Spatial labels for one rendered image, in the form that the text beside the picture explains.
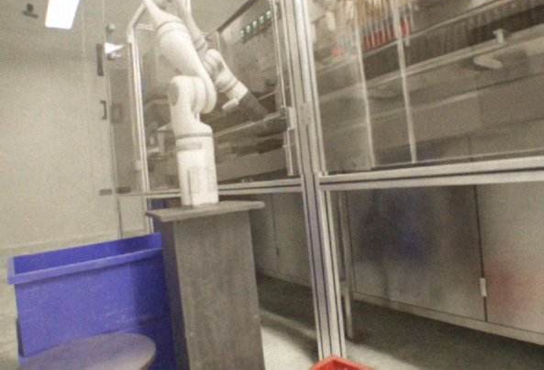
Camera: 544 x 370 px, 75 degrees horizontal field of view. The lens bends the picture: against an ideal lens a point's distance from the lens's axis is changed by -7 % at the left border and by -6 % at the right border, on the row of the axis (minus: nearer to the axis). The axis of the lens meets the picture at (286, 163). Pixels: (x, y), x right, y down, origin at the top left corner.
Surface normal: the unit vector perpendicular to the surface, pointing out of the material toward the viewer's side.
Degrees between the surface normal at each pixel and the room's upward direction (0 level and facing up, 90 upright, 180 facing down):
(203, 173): 90
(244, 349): 90
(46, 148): 90
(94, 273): 90
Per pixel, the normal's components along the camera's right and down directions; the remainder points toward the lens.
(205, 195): 0.48, -0.07
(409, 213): -0.80, 0.07
